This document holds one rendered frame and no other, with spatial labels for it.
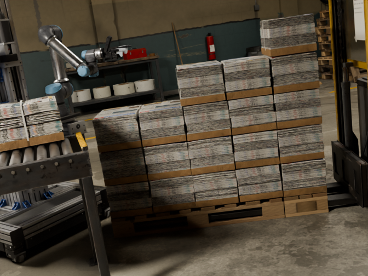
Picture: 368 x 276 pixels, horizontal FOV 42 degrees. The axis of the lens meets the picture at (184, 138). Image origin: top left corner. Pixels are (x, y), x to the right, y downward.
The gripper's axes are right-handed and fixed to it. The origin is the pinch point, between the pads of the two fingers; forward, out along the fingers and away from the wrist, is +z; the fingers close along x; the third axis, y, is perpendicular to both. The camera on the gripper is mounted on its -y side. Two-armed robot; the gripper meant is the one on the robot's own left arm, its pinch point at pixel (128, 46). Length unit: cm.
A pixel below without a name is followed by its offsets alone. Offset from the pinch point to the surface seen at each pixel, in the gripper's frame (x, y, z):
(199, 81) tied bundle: 35, 21, 54
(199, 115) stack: 39, 43, 51
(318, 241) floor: 76, 114, 118
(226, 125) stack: 37, 52, 67
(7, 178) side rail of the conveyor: 145, 29, -19
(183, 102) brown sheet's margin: 40, 33, 43
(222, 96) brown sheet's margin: 34, 33, 67
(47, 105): 97, 10, -17
